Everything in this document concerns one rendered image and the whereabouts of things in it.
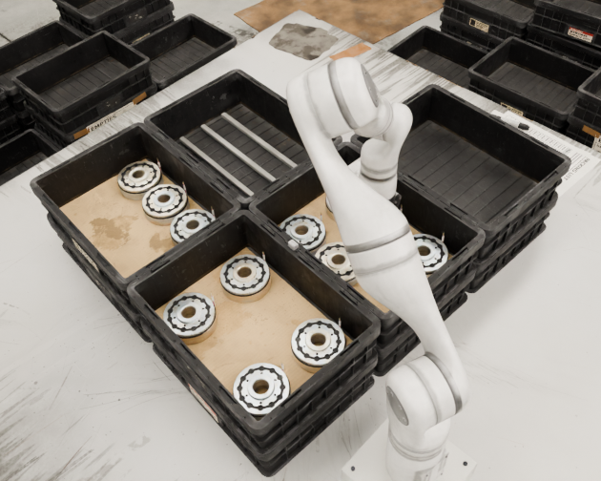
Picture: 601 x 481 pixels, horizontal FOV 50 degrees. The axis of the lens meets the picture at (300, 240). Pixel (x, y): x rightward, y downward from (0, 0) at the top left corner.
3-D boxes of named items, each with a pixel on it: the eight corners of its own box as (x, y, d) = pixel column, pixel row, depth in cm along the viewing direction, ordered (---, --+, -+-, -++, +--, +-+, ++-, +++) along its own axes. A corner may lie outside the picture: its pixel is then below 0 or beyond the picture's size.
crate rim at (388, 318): (487, 241, 128) (489, 233, 126) (384, 330, 116) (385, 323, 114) (346, 146, 148) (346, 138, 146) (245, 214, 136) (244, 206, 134)
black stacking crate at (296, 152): (344, 177, 156) (344, 140, 147) (250, 241, 143) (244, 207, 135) (242, 104, 175) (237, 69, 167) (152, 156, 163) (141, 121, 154)
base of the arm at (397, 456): (449, 466, 111) (462, 427, 98) (412, 502, 108) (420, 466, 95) (411, 428, 116) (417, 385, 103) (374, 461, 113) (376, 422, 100)
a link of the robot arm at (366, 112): (390, 76, 103) (342, 95, 106) (352, 43, 78) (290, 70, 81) (408, 131, 103) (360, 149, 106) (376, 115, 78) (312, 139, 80)
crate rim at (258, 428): (384, 330, 116) (385, 323, 114) (258, 440, 104) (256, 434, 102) (245, 214, 136) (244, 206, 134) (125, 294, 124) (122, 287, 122)
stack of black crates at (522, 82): (581, 147, 255) (609, 75, 229) (541, 187, 242) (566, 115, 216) (494, 105, 274) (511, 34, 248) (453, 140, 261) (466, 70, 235)
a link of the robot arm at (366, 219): (271, 83, 81) (341, 268, 84) (341, 53, 78) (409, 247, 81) (291, 82, 89) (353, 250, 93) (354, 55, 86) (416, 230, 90)
